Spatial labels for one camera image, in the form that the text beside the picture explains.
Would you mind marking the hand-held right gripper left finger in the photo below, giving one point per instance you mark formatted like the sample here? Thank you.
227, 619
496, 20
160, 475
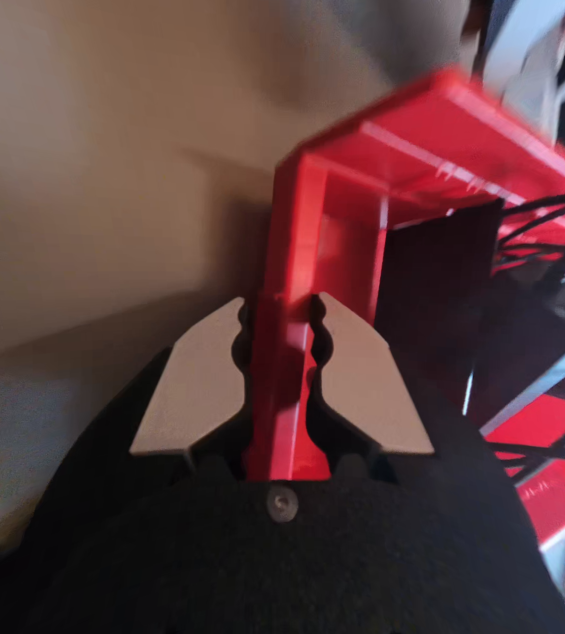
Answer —
193, 386

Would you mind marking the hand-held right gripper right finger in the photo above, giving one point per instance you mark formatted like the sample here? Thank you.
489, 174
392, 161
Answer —
366, 386

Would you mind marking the small red plastic bin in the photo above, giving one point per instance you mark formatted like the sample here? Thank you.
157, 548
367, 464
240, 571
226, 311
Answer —
307, 223

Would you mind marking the black bin divider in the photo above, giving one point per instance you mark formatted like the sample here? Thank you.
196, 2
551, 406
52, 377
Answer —
436, 277

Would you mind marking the white document stand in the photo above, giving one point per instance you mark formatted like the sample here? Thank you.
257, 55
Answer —
520, 49

